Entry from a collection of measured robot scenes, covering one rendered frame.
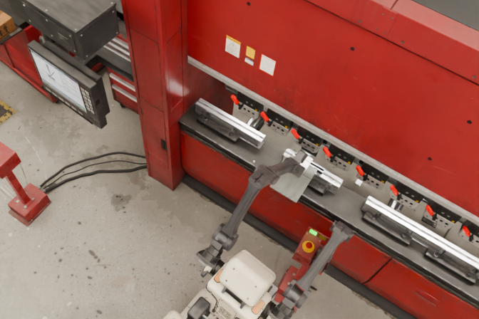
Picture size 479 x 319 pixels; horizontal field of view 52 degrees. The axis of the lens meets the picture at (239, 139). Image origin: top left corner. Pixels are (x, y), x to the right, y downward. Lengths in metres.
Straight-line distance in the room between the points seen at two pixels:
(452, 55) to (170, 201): 2.55
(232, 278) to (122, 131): 2.28
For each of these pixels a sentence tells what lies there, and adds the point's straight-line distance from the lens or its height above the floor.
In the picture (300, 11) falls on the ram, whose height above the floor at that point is 2.08.
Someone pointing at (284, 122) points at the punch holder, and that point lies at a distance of 2.74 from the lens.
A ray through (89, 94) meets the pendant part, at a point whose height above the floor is 1.54.
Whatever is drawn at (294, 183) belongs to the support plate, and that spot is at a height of 1.00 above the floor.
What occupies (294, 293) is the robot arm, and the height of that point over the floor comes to 1.27.
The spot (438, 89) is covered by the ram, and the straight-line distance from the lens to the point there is 2.14.
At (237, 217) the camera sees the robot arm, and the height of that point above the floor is 1.38.
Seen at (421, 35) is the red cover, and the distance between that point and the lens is 1.98.
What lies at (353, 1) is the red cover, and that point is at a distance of 2.00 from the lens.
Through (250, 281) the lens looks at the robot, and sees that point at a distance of 2.24.
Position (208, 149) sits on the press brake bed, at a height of 0.75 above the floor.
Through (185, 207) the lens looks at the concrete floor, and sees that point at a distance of 3.87.
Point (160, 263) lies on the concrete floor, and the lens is 3.71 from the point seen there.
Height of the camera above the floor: 3.51
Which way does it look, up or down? 57 degrees down
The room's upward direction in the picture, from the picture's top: 9 degrees clockwise
